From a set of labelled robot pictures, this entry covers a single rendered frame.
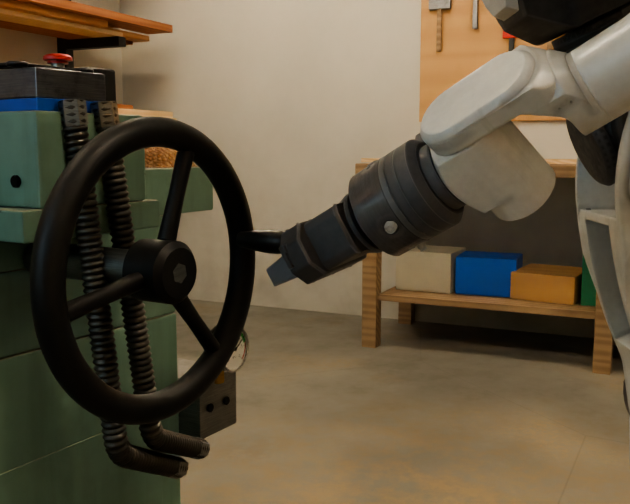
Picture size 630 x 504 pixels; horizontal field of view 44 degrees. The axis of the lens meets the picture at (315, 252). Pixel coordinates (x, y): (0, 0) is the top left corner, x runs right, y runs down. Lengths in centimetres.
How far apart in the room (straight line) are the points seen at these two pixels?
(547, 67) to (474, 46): 343
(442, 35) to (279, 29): 93
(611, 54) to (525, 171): 12
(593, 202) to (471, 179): 38
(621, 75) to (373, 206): 23
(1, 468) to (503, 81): 63
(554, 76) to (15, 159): 48
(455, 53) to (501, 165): 343
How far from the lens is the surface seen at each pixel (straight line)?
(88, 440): 98
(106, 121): 80
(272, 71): 449
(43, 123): 77
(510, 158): 68
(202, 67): 472
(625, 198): 90
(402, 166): 69
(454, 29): 411
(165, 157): 104
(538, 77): 64
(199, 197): 107
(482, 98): 65
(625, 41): 65
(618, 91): 65
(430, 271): 369
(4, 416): 89
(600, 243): 102
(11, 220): 76
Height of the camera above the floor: 93
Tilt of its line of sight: 8 degrees down
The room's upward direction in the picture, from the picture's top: straight up
